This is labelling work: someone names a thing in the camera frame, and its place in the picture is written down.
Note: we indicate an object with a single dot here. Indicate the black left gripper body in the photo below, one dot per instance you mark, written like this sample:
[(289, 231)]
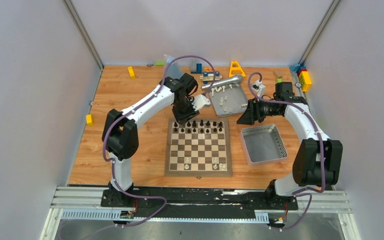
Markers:
[(185, 112)]

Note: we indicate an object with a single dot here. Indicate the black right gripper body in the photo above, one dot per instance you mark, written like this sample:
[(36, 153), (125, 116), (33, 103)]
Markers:
[(262, 109)]

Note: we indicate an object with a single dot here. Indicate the grey tray white pieces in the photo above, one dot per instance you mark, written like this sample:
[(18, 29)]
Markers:
[(228, 100)]

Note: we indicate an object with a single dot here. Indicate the wooden chess board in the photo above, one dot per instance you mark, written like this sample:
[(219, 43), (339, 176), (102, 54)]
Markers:
[(202, 151)]

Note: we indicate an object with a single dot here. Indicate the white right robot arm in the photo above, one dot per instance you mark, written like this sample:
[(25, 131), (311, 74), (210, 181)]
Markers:
[(318, 160)]

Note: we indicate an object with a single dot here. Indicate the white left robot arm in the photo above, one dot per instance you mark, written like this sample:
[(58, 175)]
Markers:
[(120, 134)]

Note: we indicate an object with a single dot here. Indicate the grey tray black pieces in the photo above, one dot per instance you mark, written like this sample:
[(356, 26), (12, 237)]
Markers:
[(262, 145)]

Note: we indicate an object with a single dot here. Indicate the silver metal cylinder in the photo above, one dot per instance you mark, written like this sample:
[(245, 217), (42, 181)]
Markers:
[(226, 81)]

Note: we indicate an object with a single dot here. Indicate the blue white toy car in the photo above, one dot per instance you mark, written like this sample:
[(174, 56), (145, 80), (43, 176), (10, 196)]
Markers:
[(208, 76)]

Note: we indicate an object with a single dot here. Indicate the clear blue plastic bag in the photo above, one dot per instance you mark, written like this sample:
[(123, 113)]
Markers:
[(174, 70)]

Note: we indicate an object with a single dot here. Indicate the blue grey lego block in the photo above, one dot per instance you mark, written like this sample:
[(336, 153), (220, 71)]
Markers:
[(196, 67)]

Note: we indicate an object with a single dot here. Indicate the yellow triangular toy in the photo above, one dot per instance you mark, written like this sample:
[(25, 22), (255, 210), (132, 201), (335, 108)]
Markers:
[(236, 69)]

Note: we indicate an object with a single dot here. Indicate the stacked coloured duplo blocks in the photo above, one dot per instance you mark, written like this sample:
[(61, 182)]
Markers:
[(303, 76)]

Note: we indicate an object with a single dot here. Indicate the yellow cube at left edge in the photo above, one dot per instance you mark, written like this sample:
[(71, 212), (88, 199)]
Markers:
[(89, 120)]

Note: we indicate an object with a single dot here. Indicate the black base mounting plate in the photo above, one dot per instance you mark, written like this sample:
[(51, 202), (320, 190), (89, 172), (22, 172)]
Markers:
[(196, 203)]

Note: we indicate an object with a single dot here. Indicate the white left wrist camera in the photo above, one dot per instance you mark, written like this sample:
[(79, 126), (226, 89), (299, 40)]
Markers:
[(200, 101)]

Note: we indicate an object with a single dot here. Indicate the yellow block by wall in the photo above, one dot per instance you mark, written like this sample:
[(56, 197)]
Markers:
[(131, 72)]

